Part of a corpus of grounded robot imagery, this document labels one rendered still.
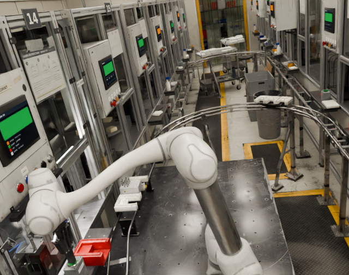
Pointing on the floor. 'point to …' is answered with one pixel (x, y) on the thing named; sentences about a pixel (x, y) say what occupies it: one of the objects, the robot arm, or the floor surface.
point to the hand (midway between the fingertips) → (70, 255)
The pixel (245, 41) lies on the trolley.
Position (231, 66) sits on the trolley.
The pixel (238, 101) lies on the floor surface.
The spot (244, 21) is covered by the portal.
